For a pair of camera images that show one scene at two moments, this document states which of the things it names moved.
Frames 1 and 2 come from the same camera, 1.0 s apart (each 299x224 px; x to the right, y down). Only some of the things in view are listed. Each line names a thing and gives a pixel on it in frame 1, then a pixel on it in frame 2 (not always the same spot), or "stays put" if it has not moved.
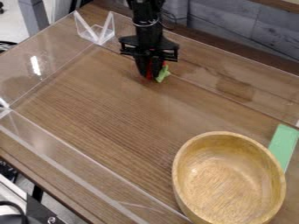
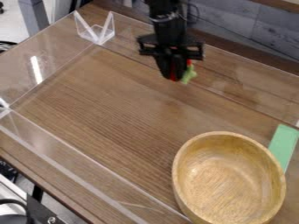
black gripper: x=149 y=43 to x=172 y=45
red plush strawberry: x=164 y=74 to x=192 y=72
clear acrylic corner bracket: x=98 y=33 stays put
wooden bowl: x=229 y=179 stays put
